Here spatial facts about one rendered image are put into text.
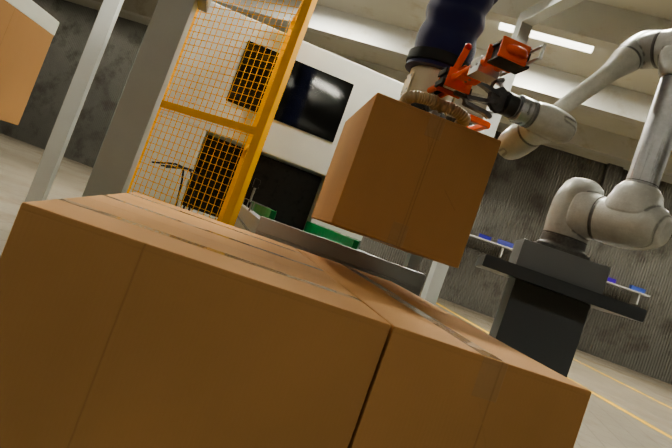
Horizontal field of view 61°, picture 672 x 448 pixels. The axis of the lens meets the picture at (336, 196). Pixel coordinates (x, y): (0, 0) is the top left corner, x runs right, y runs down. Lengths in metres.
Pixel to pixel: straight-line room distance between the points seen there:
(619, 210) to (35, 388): 1.70
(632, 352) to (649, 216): 11.84
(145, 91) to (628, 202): 2.10
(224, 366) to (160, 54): 2.16
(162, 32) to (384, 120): 1.55
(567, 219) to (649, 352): 11.85
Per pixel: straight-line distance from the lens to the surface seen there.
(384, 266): 2.29
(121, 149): 2.89
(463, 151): 1.73
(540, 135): 1.91
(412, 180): 1.68
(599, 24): 7.17
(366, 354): 0.98
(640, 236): 2.04
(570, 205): 2.14
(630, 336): 13.79
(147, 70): 2.92
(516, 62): 1.47
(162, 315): 0.93
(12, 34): 2.16
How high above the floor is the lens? 0.66
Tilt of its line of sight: 3 degrees up
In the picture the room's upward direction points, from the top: 20 degrees clockwise
